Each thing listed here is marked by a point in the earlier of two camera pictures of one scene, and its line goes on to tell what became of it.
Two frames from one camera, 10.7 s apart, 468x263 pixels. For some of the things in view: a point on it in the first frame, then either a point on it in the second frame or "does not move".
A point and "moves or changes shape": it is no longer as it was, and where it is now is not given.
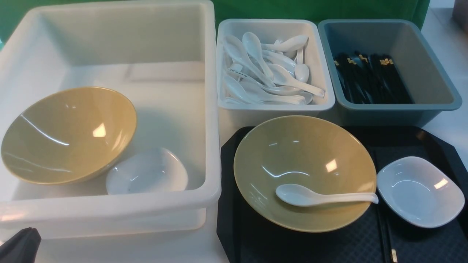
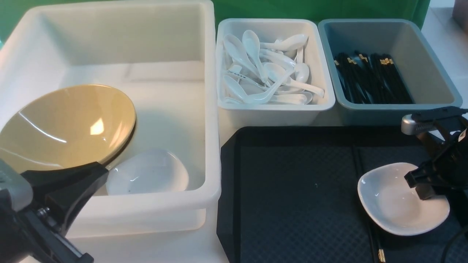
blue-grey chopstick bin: x=383 y=73 does not move
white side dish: x=419 y=192 moves or changes shape
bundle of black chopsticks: x=372 y=80 does not move
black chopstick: x=389 y=244 to x=376 y=235
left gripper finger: x=22 y=247 to x=28 y=236
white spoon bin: x=267 y=68 does not move
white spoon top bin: x=295 y=43 does not move
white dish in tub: x=148 y=171 does not move
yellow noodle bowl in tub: x=67 y=135 does not move
